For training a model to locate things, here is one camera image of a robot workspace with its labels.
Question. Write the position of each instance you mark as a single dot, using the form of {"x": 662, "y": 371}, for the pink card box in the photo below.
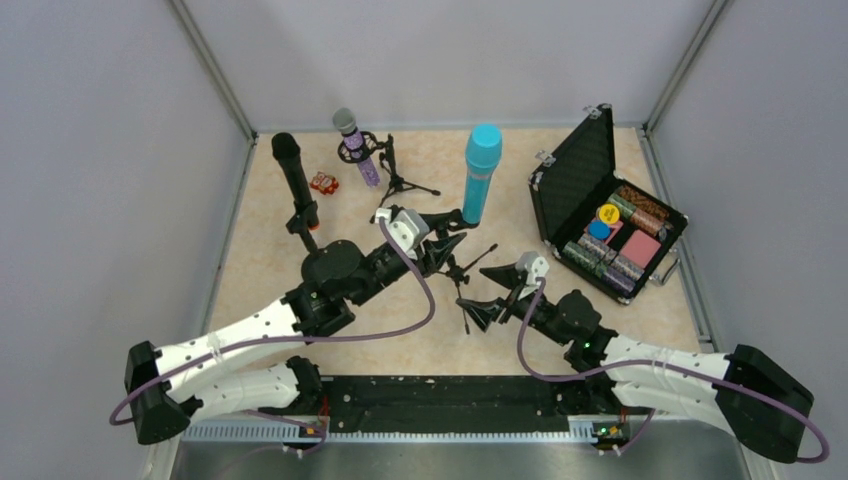
{"x": 640, "y": 248}

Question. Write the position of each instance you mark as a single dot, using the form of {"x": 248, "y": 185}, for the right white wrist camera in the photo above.
{"x": 531, "y": 267}

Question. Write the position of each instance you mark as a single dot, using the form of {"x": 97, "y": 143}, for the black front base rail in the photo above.
{"x": 451, "y": 404}

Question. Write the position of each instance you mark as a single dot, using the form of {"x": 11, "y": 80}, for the blue round chip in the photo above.
{"x": 599, "y": 230}

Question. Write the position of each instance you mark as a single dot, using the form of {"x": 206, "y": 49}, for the black microphone orange end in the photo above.
{"x": 287, "y": 153}

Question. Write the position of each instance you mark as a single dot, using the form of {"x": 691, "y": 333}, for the teal microphone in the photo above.
{"x": 483, "y": 153}

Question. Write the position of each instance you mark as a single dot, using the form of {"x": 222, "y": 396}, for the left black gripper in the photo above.
{"x": 429, "y": 249}

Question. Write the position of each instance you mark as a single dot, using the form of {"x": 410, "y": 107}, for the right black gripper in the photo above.
{"x": 510, "y": 302}

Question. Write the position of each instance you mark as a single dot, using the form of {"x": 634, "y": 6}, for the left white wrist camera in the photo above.
{"x": 406, "y": 227}

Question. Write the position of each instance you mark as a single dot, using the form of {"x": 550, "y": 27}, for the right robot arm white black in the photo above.
{"x": 744, "y": 393}

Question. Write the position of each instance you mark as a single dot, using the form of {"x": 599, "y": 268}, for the shock mount tripod stand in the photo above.
{"x": 386, "y": 154}

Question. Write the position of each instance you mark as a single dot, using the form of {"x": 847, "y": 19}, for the poker chip rolls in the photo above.
{"x": 601, "y": 260}

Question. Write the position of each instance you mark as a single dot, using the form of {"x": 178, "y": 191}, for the round base microphone stand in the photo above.
{"x": 302, "y": 223}

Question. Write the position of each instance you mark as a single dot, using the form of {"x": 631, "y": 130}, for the yellow round chip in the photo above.
{"x": 609, "y": 214}

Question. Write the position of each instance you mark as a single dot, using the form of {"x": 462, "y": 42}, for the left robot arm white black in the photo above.
{"x": 171, "y": 387}

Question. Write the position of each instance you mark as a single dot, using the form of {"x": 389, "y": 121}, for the black foam lined case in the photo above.
{"x": 575, "y": 178}

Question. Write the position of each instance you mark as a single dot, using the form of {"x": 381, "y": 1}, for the red owl toy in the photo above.
{"x": 324, "y": 183}

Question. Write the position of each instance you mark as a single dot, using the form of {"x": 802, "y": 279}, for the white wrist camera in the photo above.
{"x": 406, "y": 227}
{"x": 531, "y": 267}

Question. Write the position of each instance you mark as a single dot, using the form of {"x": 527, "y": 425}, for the purple glitter microphone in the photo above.
{"x": 354, "y": 142}

